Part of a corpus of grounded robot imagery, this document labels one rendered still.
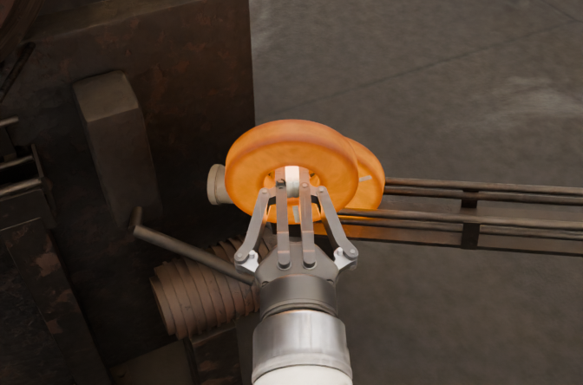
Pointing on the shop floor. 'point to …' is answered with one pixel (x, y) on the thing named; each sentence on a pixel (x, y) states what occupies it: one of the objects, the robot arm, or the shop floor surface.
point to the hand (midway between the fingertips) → (291, 166)
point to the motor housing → (208, 309)
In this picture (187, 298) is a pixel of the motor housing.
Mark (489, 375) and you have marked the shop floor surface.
